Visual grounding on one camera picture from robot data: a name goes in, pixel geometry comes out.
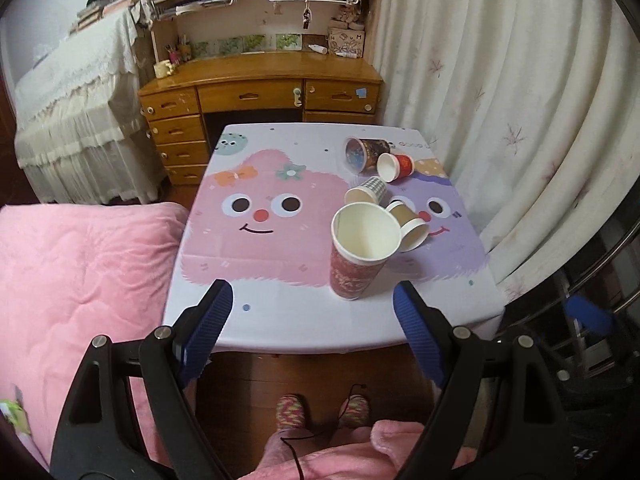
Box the red patterned paper cup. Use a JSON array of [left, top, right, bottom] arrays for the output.
[[330, 202, 402, 300]]

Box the brown kraft paper cup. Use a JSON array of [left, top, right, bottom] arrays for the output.
[[386, 200, 430, 252]]

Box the grey striped paper cup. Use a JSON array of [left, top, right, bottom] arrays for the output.
[[344, 177, 387, 205]]

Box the orange red paper cup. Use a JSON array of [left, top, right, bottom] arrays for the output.
[[376, 153, 414, 183]]

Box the dark brown patterned cup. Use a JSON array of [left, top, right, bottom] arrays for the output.
[[344, 138, 390, 174]]

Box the black metal rack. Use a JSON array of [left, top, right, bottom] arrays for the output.
[[499, 192, 639, 471]]

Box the pink fleece robe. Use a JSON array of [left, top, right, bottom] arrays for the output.
[[240, 418, 476, 480]]

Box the pink quilted blanket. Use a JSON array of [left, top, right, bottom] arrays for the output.
[[1, 203, 189, 458]]

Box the right knitted slipper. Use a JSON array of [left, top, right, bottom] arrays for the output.
[[337, 393, 370, 429]]

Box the knitted slipper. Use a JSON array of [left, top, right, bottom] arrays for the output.
[[337, 393, 370, 429], [276, 393, 306, 431]]

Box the left knitted slipper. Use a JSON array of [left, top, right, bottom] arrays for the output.
[[276, 393, 306, 431]]

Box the cartoon monster tablecloth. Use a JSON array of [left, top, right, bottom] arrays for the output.
[[164, 122, 506, 354]]

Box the cream lace covered furniture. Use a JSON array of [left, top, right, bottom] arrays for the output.
[[14, 0, 165, 204]]

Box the wooden desk with drawers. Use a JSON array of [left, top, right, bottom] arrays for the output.
[[139, 51, 383, 186]]

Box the white floral curtain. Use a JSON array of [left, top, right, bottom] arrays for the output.
[[373, 0, 639, 299]]

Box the patterned cardboard box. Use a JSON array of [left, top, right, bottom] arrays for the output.
[[328, 27, 366, 58]]

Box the wooden bookshelf hutch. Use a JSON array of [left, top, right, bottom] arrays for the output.
[[149, 0, 380, 61]]

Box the black cable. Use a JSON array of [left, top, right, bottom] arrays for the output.
[[278, 382, 369, 480]]

